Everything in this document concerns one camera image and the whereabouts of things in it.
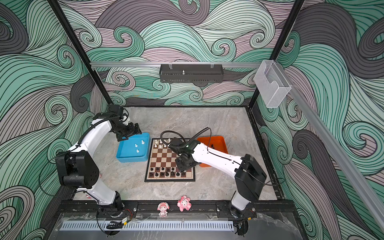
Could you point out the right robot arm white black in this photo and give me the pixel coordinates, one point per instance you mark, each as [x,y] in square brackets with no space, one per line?
[249,176]

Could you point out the black perforated wall shelf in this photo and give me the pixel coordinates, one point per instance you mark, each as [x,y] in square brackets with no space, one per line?
[196,74]

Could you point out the white slotted cable duct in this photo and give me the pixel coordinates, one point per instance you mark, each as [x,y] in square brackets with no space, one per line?
[151,226]

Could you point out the pink hooded doll figurine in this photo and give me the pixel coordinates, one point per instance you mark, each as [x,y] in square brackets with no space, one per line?
[163,208]

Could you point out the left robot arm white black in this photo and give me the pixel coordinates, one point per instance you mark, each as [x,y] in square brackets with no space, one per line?
[76,168]

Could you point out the orange plastic tray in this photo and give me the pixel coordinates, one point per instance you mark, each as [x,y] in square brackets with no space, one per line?
[216,142]

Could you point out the blue plastic tray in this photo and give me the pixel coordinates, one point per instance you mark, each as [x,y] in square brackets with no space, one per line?
[126,152]

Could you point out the folding chessboard brown cream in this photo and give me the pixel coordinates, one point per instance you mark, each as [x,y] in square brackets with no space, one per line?
[162,165]

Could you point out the aluminium rail back wall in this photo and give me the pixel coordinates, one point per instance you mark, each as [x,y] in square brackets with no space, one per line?
[137,64]

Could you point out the pink pig plush figurine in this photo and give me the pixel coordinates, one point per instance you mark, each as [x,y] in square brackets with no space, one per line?
[184,203]

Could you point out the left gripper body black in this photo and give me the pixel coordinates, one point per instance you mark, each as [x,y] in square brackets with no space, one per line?
[124,130]

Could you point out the aluminium rail wall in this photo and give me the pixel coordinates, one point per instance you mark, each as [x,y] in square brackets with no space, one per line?
[305,97]
[137,64]

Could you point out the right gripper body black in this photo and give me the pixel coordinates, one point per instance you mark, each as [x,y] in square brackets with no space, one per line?
[182,164]

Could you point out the aluminium rail right wall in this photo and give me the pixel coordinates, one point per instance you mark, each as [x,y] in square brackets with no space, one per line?
[305,97]

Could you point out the clear acrylic wall holder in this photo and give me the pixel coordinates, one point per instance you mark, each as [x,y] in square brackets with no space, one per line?
[272,83]

